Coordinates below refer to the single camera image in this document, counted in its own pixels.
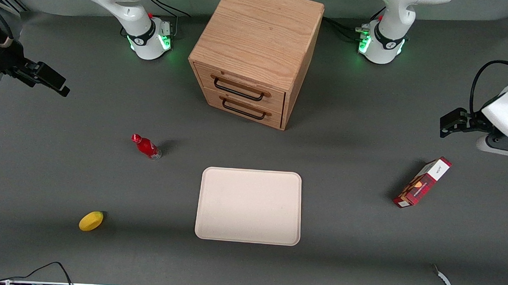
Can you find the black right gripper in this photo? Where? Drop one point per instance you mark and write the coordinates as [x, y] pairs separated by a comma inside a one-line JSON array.
[[8, 59]]

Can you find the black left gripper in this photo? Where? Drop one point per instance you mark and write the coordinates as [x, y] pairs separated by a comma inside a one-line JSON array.
[[472, 119]]

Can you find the red coke bottle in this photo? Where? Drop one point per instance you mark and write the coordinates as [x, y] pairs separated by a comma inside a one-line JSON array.
[[146, 147]]

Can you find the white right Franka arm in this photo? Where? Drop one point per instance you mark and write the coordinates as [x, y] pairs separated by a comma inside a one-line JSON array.
[[131, 8]]

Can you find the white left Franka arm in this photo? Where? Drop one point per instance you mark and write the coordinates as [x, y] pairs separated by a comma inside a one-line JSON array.
[[390, 24]]

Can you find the beige plastic tray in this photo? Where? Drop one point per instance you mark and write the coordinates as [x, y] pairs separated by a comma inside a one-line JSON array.
[[249, 206]]

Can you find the red and white snack box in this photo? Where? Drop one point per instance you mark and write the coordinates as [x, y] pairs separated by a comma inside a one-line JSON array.
[[423, 183]]

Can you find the yellow lemon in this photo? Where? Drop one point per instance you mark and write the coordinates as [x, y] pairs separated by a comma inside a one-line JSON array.
[[91, 221]]

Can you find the white curved plastic clamp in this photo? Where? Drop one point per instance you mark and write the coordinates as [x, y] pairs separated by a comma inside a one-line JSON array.
[[445, 282]]

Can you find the wooden drawer front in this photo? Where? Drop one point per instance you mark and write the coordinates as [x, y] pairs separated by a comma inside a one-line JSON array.
[[277, 98], [274, 120]]

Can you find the wooden two-drawer cabinet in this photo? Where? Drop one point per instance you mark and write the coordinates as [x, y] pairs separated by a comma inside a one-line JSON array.
[[259, 31]]

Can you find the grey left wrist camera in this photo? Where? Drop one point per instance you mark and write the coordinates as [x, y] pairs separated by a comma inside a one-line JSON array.
[[494, 146]]

